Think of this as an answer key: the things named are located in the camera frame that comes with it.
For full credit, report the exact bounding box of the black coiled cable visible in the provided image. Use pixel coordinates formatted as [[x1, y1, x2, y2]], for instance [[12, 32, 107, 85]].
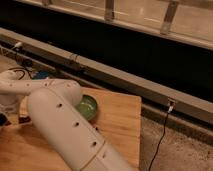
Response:
[[8, 59, 36, 81]]

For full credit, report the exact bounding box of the green ceramic bowl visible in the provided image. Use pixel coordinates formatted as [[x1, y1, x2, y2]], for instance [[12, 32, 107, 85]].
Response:
[[76, 94, 98, 121]]

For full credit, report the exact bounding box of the blue object behind table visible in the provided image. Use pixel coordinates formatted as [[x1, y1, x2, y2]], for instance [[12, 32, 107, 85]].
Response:
[[33, 71, 49, 80]]

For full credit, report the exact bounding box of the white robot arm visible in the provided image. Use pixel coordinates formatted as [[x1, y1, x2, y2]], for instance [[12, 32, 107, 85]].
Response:
[[0, 70, 134, 171]]

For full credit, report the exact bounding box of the black hanging cable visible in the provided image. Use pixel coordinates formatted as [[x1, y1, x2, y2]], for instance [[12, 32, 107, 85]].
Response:
[[147, 98, 176, 171]]

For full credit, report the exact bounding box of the black object at left edge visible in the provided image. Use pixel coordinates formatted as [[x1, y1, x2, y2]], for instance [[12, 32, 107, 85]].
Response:
[[0, 113, 8, 126]]

